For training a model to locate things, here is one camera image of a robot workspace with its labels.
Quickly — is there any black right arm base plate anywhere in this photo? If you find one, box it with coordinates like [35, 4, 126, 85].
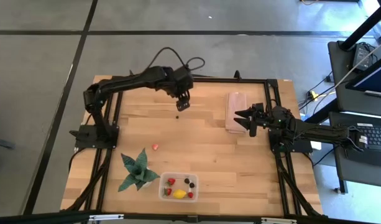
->
[269, 129, 314, 154]

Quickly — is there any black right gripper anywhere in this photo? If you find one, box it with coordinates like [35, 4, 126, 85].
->
[233, 103, 291, 138]

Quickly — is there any black aluminium table frame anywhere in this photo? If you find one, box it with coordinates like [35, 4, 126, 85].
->
[61, 70, 324, 218]

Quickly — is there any long black diagonal pole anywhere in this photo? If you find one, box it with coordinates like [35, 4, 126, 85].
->
[339, 0, 381, 51]

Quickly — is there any white paper sheet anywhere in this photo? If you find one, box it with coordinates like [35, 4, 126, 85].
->
[308, 139, 323, 151]

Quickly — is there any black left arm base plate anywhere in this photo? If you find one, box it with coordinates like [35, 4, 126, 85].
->
[68, 124, 120, 149]

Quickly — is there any black power adapter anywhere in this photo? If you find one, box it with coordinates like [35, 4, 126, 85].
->
[351, 43, 373, 71]

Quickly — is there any black keyboard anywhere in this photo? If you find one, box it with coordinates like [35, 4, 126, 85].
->
[338, 121, 381, 167]

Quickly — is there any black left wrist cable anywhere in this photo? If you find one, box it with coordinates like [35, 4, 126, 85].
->
[146, 46, 206, 73]

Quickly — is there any black aluminium crossbar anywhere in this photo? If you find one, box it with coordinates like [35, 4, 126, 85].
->
[0, 210, 381, 224]

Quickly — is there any potted green snake plant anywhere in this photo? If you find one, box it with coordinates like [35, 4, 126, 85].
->
[117, 147, 162, 193]

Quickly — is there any clear plastic tupperware container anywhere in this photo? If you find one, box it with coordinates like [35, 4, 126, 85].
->
[158, 172, 200, 203]

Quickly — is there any black equipment cart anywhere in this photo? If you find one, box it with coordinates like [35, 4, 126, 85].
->
[328, 40, 381, 195]

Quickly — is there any black computer monitor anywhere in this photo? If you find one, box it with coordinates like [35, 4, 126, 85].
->
[345, 52, 381, 100]

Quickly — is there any folded pink cloth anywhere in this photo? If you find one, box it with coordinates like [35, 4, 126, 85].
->
[224, 91, 249, 135]

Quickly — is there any yellow lemon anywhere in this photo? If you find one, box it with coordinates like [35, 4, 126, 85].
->
[172, 189, 188, 200]

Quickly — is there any grey floor object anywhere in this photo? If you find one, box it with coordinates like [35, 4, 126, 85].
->
[0, 136, 16, 150]

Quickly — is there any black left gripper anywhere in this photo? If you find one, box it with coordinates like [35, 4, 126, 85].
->
[172, 66, 194, 112]

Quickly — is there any white cable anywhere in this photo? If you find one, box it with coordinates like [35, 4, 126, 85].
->
[333, 36, 381, 90]

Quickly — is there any short black diagonal pole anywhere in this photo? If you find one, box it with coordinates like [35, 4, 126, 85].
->
[303, 98, 339, 131]

